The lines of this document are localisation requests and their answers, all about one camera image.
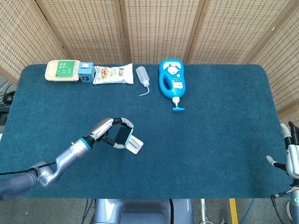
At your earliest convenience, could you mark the green flat packet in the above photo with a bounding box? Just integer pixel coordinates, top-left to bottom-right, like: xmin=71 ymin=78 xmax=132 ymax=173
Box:
xmin=55 ymin=61 xmax=76 ymax=77

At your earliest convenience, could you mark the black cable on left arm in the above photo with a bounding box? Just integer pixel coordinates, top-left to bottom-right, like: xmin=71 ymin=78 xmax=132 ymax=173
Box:
xmin=0 ymin=161 xmax=58 ymax=175

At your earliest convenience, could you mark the white plastic block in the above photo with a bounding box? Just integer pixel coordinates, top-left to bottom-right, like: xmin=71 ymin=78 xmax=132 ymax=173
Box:
xmin=126 ymin=135 xmax=144 ymax=154

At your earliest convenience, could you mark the blue speaker carton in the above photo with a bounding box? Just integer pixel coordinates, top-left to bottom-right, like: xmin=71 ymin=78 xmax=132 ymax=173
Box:
xmin=78 ymin=62 xmax=96 ymax=83

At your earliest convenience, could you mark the blue pump detergent bottle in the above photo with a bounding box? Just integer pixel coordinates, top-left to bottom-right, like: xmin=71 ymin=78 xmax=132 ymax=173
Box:
xmin=158 ymin=59 xmax=187 ymax=112

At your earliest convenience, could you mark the black smartphone with teal edge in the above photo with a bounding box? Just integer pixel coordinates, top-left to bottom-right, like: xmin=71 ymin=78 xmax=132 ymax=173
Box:
xmin=114 ymin=126 xmax=135 ymax=146

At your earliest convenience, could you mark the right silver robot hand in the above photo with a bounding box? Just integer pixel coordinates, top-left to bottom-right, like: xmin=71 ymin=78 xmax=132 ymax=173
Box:
xmin=266 ymin=121 xmax=299 ymax=179

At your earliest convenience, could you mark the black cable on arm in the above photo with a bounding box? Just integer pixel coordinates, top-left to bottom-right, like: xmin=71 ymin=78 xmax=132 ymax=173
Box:
xmin=270 ymin=189 xmax=292 ymax=224
xmin=0 ymin=161 xmax=58 ymax=175

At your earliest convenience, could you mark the metal table leg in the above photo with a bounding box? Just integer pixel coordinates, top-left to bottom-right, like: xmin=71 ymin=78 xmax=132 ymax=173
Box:
xmin=200 ymin=198 xmax=209 ymax=224

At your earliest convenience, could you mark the blue floor cable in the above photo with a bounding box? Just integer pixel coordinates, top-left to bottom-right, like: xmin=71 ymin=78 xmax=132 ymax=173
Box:
xmin=240 ymin=198 xmax=256 ymax=224

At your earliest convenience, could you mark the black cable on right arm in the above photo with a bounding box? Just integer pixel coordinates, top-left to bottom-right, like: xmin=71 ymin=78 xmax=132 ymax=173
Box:
xmin=270 ymin=189 xmax=292 ymax=224

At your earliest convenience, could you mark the clear squeeze wash bottle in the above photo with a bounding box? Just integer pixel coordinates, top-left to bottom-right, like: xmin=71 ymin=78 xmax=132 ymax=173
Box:
xmin=135 ymin=66 xmax=150 ymax=97

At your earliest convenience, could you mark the blue carpet table cover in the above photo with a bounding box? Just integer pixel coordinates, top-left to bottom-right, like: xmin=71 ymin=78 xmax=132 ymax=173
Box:
xmin=0 ymin=64 xmax=281 ymax=199

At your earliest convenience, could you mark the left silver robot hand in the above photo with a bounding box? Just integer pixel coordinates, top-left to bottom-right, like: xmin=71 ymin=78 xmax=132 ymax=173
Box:
xmin=88 ymin=118 xmax=135 ymax=150

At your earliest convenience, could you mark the white snack bag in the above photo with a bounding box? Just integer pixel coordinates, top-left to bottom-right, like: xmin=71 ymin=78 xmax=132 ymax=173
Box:
xmin=93 ymin=63 xmax=134 ymax=85

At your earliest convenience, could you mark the grey robot torso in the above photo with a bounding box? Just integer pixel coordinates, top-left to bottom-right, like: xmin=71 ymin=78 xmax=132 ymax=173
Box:
xmin=93 ymin=198 xmax=194 ymax=224

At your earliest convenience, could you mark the woven bamboo folding screen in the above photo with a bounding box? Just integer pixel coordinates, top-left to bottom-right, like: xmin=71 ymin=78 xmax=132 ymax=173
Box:
xmin=0 ymin=0 xmax=299 ymax=117

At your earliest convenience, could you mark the beige lidded lunch box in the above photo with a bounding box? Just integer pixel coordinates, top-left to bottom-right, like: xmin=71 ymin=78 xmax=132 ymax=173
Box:
xmin=44 ymin=60 xmax=80 ymax=82

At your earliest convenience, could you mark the black cable bundle on floor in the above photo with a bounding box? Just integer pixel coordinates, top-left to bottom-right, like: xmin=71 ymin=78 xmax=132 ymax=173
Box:
xmin=0 ymin=79 xmax=16 ymax=107

